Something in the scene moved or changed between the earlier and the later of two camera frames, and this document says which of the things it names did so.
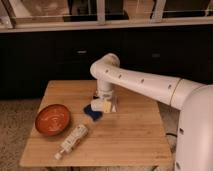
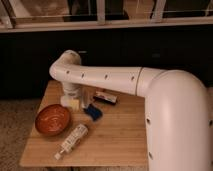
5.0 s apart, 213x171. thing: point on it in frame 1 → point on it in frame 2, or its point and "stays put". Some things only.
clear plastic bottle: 79,133 stays put
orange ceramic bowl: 53,119 stays put
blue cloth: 93,114 stays put
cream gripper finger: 107,107 → 75,104
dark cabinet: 30,60 stays put
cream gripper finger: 114,108 → 86,96
